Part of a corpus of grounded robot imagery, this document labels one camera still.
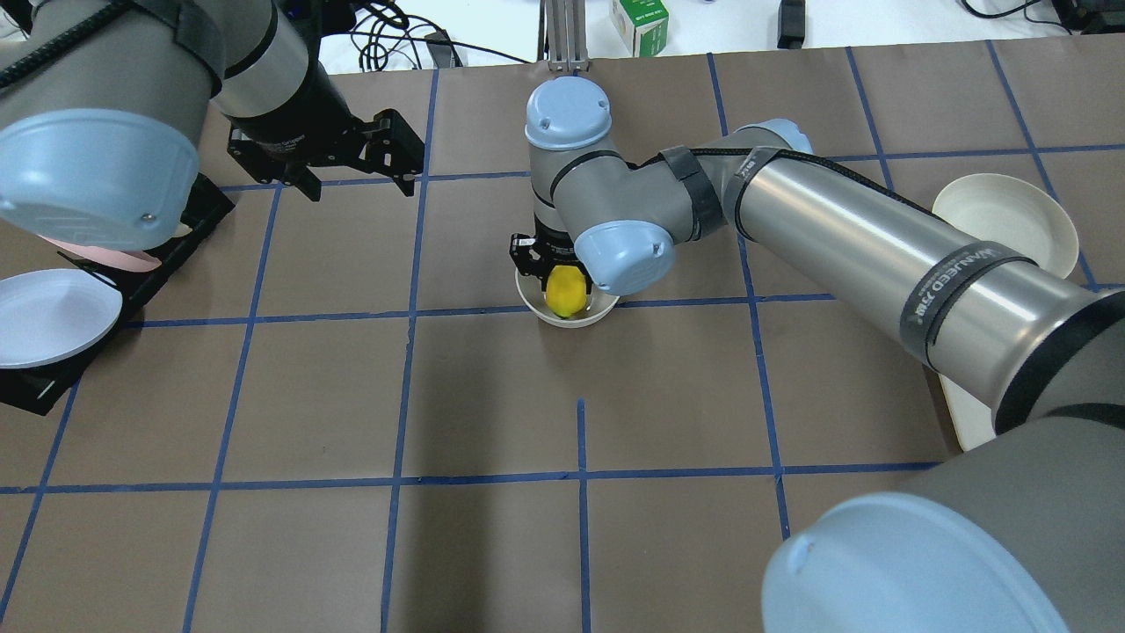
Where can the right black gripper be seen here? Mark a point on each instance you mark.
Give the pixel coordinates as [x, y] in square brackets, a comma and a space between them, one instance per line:
[531, 256]

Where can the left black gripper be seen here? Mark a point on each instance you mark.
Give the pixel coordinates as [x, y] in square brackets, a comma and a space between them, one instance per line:
[293, 132]

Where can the yellow lemon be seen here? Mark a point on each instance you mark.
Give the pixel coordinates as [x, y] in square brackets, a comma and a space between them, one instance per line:
[561, 293]

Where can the white bowl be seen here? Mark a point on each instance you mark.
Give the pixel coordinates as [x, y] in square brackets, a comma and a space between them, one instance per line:
[534, 299]

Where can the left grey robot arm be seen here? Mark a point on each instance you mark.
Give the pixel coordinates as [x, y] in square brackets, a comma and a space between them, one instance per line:
[103, 107]

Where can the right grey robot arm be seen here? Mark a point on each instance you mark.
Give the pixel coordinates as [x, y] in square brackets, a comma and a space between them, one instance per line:
[1021, 534]

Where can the cream plate in rack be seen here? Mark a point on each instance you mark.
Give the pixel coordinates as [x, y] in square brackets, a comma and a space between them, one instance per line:
[181, 231]

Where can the pink plate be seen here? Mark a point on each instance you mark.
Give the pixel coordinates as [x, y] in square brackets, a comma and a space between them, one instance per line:
[132, 261]

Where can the green white carton box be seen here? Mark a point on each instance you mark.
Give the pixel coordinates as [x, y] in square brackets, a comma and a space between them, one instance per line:
[642, 25]

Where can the white plate in rack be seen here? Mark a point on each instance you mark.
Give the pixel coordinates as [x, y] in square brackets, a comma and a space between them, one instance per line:
[51, 315]

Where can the black device on desk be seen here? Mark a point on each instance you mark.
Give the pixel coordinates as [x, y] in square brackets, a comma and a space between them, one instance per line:
[791, 24]

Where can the black dish rack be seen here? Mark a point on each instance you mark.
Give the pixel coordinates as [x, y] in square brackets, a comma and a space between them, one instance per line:
[37, 389]

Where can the cream round plate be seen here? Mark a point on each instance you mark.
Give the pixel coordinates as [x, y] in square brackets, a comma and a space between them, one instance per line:
[1011, 211]

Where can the white rectangular tray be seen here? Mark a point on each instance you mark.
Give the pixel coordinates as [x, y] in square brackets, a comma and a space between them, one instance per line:
[971, 419]

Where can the aluminium frame post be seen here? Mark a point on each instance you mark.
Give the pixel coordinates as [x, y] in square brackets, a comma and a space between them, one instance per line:
[563, 42]

